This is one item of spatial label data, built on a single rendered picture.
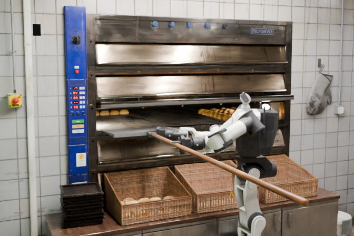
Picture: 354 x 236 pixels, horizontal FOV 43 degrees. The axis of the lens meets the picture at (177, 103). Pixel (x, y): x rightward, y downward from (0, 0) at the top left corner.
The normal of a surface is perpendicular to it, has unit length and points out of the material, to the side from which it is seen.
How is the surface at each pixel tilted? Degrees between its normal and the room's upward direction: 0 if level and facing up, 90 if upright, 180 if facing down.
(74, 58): 90
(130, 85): 70
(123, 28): 92
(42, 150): 90
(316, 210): 90
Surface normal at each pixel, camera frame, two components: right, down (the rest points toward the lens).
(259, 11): 0.40, 0.09
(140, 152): 0.37, -0.26
